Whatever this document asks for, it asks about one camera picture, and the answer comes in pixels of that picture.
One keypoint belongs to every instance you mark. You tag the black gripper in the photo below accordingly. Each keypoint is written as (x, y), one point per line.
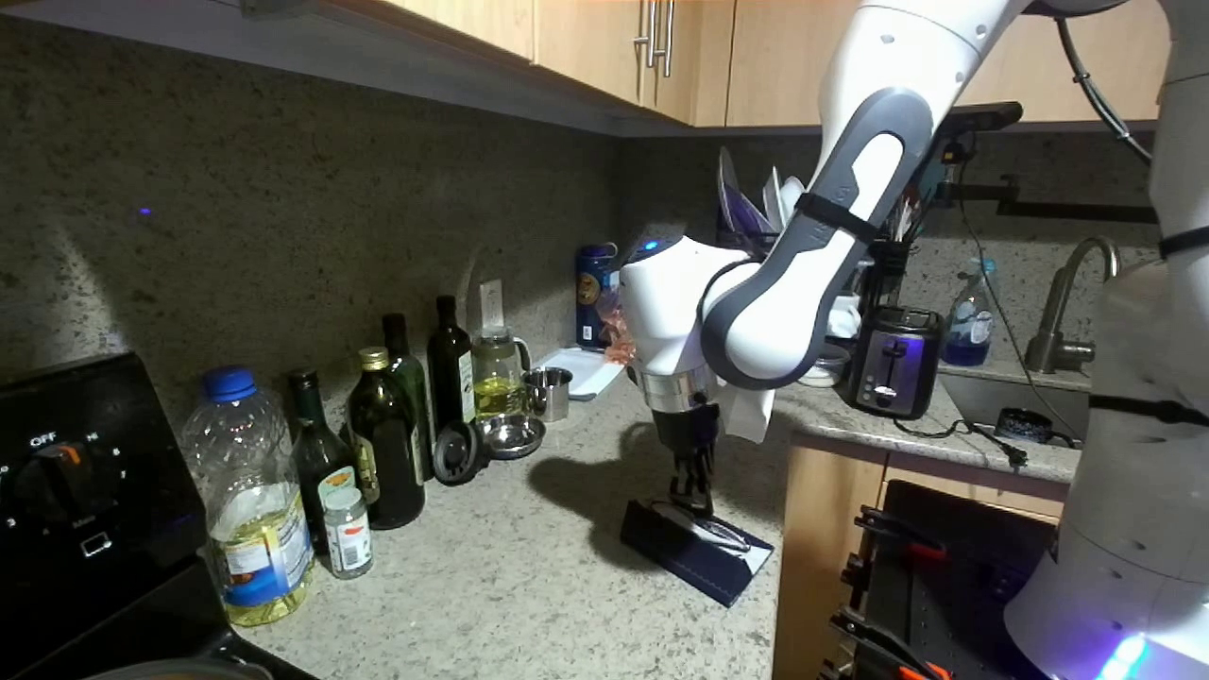
(686, 434)

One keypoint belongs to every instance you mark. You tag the thin-framed eyeglasses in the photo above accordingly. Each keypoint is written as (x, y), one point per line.
(705, 531)

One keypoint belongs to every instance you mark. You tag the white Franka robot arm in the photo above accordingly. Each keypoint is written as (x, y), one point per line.
(880, 151)

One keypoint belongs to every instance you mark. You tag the blue glasses case box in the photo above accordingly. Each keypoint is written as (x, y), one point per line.
(705, 567)

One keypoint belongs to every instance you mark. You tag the wooden base cabinet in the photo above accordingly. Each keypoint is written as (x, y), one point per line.
(818, 553)

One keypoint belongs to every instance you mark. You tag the steel cup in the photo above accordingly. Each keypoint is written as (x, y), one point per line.
(550, 396)

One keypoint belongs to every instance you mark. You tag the red plastic bag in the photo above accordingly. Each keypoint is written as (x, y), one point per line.
(613, 330)

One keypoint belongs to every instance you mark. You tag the steel strainer bowl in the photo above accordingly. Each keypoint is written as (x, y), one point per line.
(510, 436)

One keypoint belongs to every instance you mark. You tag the blue canister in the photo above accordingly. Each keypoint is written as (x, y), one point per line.
(593, 295)

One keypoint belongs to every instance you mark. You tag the orange-tipped black clamp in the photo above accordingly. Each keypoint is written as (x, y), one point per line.
(899, 534)
(880, 645)

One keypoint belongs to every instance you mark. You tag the glass oil cruet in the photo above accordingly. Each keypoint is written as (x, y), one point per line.
(496, 379)

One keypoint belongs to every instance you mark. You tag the black toaster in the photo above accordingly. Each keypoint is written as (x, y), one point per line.
(896, 366)

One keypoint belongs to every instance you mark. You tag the black round lid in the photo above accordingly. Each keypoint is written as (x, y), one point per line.
(438, 455)

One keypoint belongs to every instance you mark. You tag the dark bottle white label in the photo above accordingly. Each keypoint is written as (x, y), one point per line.
(450, 373)

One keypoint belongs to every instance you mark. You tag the white stacked plates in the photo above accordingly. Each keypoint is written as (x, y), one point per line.
(748, 209)

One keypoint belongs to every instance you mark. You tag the green glass bottle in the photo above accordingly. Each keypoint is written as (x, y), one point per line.
(405, 373)

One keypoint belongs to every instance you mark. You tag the gold-capped olive oil bottle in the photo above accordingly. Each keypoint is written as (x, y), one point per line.
(381, 455)

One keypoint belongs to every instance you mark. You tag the blue dish soap bottle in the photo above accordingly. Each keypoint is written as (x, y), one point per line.
(969, 334)

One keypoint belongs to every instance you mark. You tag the small white-label spice jar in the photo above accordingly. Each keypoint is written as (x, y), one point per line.
(345, 534)

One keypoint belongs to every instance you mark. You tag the dark wine bottle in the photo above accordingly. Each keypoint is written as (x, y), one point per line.
(316, 455)

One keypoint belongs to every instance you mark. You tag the steel kitchen faucet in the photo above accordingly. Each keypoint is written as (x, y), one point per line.
(1064, 315)

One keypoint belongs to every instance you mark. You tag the clear plastic water bottle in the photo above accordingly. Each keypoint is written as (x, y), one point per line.
(249, 504)

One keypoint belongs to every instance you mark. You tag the wooden upper cabinets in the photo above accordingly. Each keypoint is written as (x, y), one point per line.
(590, 44)

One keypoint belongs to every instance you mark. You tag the grey cooking pan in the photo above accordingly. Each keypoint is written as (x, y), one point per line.
(175, 670)

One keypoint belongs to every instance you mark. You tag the black stove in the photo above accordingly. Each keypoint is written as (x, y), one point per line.
(86, 531)

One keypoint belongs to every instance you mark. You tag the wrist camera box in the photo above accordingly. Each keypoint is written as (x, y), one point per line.
(748, 418)

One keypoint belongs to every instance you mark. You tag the white wall outlet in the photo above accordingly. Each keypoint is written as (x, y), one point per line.
(488, 306)

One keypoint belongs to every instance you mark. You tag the black stereo camera bar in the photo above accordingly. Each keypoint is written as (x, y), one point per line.
(986, 114)

